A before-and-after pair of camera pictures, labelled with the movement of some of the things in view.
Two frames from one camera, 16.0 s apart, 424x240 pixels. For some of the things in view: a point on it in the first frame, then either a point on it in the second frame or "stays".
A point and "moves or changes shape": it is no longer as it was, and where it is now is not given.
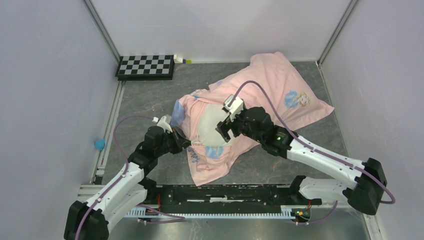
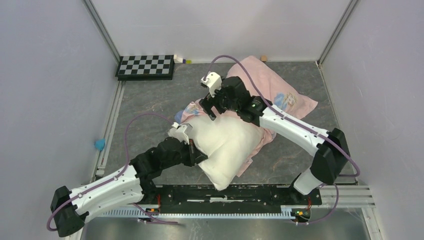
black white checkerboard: x=145 y=67 stays
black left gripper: x=180 y=142 to x=195 y=155
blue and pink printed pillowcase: x=269 y=81 moves or changes shape
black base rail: x=227 y=196 stays
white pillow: x=210 y=117 moves or changes shape
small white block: x=177 y=60 stays
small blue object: x=99 y=144 stays
